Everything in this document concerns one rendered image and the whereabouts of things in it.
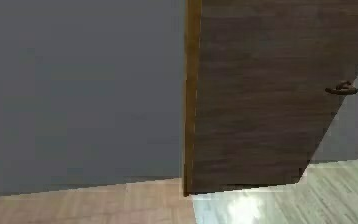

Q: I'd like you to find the dark brown wooden door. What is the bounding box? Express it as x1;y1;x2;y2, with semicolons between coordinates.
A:
182;0;358;198

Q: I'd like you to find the dark door handle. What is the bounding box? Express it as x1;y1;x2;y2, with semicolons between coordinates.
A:
324;80;358;96

